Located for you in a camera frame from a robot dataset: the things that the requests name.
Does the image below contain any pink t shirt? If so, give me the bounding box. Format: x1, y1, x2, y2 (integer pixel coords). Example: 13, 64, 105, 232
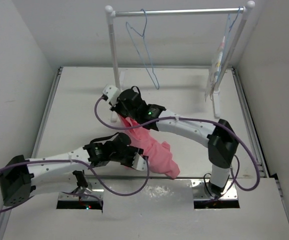
119, 116, 180, 179

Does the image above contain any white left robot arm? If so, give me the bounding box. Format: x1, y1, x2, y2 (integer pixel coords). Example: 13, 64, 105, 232
0, 132, 149, 207

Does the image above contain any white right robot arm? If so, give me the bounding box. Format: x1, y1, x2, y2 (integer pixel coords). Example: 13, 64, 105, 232
103, 85, 239, 197

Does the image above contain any white patterned hanging garment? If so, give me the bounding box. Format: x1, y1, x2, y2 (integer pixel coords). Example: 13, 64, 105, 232
204, 36, 226, 101

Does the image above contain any white clothes rack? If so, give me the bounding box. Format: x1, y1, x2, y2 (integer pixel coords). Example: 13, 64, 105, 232
104, 0, 256, 119

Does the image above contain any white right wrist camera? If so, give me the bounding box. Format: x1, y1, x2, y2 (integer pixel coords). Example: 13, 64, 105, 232
102, 84, 121, 106

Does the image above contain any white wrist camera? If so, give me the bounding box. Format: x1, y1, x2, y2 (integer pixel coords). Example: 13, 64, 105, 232
131, 153, 148, 171
102, 84, 121, 106

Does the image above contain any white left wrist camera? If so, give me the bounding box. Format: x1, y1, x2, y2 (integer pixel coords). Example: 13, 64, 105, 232
131, 153, 148, 171

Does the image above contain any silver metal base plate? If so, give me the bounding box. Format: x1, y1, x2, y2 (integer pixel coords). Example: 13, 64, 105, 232
58, 178, 239, 209

